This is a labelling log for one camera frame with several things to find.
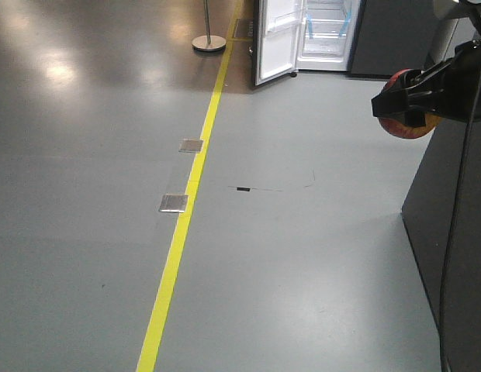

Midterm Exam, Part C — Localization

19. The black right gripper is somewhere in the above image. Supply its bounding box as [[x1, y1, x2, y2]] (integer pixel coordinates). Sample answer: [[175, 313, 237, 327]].
[[371, 40, 481, 127]]

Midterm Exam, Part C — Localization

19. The red yellow apple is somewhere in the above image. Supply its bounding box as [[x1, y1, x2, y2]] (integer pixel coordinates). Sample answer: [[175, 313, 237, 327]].
[[372, 69, 443, 140]]

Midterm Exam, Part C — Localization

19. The fridge door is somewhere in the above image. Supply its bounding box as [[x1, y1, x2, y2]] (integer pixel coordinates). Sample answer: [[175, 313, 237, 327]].
[[251, 0, 304, 87]]

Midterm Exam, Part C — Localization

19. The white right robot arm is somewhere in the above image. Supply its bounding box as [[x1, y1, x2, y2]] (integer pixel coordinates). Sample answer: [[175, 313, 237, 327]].
[[372, 1, 481, 139]]

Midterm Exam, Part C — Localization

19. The white fridge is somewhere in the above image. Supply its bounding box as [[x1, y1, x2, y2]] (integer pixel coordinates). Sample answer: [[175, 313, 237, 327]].
[[297, 0, 362, 72]]

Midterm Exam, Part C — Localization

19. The blue tape strip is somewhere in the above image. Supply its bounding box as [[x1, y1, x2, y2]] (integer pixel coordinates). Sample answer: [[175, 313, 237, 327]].
[[339, 10, 351, 37], [306, 12, 314, 40]]

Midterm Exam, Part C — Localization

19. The silver floor plate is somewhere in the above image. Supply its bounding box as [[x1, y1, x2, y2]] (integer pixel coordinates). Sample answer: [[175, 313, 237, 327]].
[[158, 194, 189, 213], [179, 139, 203, 153]]

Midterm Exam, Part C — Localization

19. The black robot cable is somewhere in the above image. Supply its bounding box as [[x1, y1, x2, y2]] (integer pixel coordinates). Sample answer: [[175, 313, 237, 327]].
[[438, 7, 481, 372]]

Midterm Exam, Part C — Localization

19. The matte silver stanchion post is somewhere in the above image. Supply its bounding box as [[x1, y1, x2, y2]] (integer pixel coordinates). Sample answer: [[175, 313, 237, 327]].
[[192, 0, 227, 53]]

